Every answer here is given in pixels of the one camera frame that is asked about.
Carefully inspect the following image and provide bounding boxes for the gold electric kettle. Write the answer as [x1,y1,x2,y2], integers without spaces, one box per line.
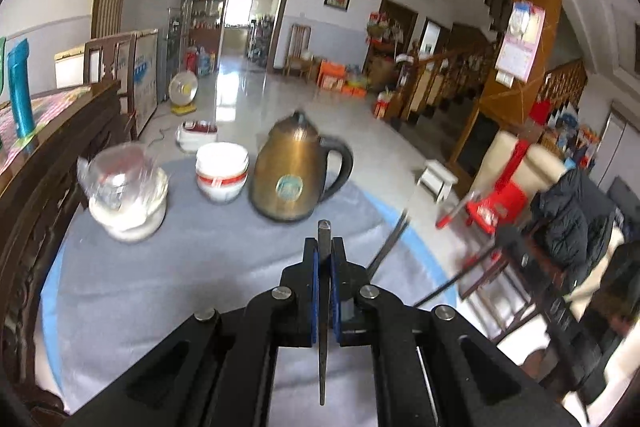
[250,110,354,222]

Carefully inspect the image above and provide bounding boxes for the small white stool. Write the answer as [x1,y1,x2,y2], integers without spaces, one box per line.
[418,159,459,205]

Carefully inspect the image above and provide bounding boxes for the stacked red white bowls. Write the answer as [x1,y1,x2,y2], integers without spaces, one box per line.
[195,142,250,204]

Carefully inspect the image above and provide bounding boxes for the red plastic child chair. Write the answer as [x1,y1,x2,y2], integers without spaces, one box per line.
[435,140,530,237]

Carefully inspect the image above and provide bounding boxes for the brown wooden chair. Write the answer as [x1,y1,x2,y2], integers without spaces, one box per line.
[460,225,606,407]

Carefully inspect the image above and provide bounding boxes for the grey table cloth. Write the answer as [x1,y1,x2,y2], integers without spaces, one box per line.
[41,158,446,426]

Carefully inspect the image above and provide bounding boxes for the white basin on floor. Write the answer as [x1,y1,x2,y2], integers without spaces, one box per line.
[175,120,218,154]

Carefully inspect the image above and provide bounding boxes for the white bowl with plastic bag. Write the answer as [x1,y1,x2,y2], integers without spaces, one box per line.
[76,142,169,244]

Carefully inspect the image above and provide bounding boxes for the orange cardboard boxes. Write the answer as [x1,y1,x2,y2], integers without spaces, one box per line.
[317,60,369,98]

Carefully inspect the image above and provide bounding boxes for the black jacket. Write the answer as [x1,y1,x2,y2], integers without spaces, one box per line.
[525,169,617,295]

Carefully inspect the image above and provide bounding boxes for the wooden stair railing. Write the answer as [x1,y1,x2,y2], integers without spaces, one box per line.
[385,42,588,124]

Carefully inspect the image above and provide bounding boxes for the white electric fan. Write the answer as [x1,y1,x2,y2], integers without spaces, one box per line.
[168,70,198,115]

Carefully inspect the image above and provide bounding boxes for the dark carved wooden sideboard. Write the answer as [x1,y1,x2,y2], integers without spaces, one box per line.
[1,81,126,426]

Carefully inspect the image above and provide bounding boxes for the grey refrigerator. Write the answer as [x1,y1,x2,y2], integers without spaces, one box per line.
[120,0,186,102]

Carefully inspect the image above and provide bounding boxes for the blue thermos bottle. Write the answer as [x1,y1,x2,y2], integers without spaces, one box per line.
[8,39,36,139]

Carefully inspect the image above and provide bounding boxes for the wooden chair by wall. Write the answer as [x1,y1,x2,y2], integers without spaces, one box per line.
[283,24,312,76]

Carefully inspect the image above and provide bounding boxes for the wall calendar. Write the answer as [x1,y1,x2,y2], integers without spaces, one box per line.
[495,1,546,82]

